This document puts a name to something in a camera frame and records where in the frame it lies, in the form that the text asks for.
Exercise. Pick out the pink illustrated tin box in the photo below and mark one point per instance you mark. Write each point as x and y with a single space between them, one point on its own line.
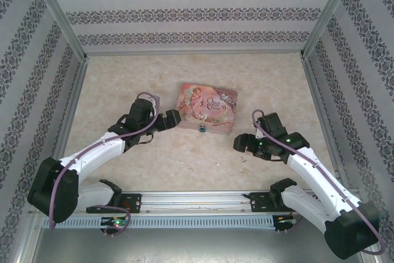
209 106

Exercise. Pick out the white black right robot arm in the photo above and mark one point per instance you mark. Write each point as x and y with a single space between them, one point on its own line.
311 172

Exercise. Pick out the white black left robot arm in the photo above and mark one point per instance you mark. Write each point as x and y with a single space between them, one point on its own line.
92 153

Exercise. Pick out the right controller board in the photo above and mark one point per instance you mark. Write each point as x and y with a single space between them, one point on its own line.
284 220

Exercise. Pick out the left controller board green light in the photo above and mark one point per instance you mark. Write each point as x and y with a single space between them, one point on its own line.
115 222

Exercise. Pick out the grey sheet metal panel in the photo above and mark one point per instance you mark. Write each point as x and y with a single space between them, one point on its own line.
197 247

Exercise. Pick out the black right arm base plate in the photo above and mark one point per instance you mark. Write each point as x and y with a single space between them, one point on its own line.
260 201

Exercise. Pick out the aluminium table side rail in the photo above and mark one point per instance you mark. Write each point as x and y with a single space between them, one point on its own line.
315 90
75 90

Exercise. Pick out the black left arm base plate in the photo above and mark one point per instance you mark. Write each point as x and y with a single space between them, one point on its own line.
134 203

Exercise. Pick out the aluminium frame post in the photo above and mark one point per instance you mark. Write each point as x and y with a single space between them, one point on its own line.
60 13
328 13

